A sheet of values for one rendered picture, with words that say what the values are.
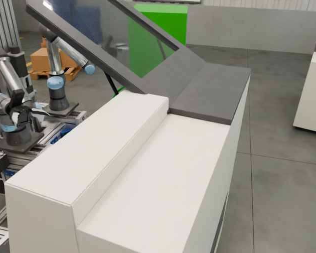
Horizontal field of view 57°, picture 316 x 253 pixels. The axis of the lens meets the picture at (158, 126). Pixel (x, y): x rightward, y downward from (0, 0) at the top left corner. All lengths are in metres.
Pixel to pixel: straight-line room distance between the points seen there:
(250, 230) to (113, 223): 2.15
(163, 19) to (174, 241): 4.45
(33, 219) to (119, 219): 0.24
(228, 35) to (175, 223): 7.57
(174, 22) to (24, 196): 4.39
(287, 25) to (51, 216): 7.78
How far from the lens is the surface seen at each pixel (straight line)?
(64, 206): 0.79
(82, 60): 2.27
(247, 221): 2.93
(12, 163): 2.19
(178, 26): 5.02
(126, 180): 0.95
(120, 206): 0.87
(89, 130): 1.06
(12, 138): 2.03
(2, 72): 1.80
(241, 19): 8.14
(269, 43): 8.30
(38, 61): 6.03
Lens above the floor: 2.09
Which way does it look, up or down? 30 degrees down
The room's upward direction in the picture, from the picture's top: 1 degrees clockwise
